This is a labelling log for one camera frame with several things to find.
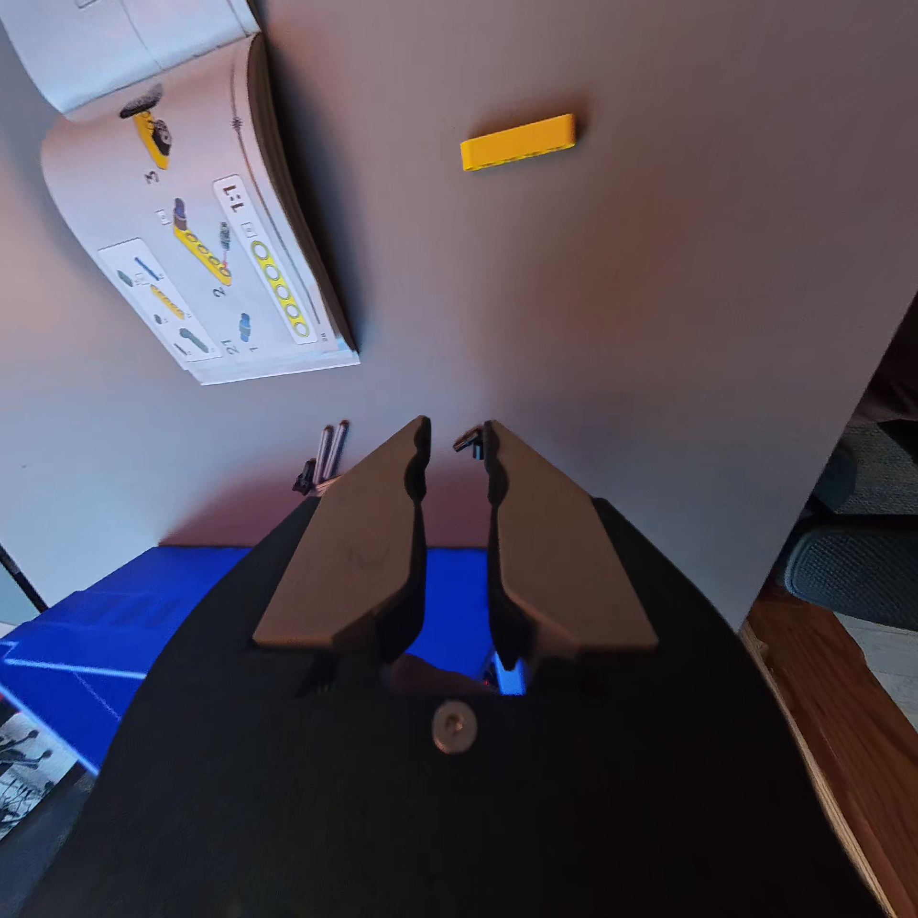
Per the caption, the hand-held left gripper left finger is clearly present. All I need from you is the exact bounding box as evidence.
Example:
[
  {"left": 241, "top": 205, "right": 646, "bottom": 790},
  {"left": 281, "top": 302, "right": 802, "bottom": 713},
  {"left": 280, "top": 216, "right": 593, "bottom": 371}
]
[{"left": 251, "top": 415, "right": 433, "bottom": 667}]

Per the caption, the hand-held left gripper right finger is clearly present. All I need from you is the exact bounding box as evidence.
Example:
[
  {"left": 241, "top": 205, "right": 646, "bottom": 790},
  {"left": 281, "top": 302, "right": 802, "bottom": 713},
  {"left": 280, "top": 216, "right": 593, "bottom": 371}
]
[{"left": 482, "top": 419, "right": 661, "bottom": 671}]

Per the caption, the blue plastic bin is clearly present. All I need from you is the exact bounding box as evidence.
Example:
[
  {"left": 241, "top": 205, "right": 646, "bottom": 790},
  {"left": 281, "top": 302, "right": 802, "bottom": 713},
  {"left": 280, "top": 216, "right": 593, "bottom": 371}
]
[{"left": 0, "top": 545, "right": 528, "bottom": 776}]

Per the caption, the lego instruction booklet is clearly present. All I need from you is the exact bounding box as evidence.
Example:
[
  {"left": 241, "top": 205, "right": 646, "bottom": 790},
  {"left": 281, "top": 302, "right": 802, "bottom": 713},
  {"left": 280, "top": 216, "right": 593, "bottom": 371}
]
[{"left": 0, "top": 0, "right": 361, "bottom": 387}]

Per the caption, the yellow lego beam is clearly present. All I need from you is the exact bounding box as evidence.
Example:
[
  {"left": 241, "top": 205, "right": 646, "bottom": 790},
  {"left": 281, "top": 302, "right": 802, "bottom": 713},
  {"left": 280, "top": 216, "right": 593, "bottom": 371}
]
[{"left": 459, "top": 112, "right": 577, "bottom": 173}]

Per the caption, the grey mesh office chair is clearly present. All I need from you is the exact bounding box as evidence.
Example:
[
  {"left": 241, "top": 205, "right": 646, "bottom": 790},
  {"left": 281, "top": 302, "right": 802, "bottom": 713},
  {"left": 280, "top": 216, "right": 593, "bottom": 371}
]
[{"left": 782, "top": 416, "right": 918, "bottom": 634}]

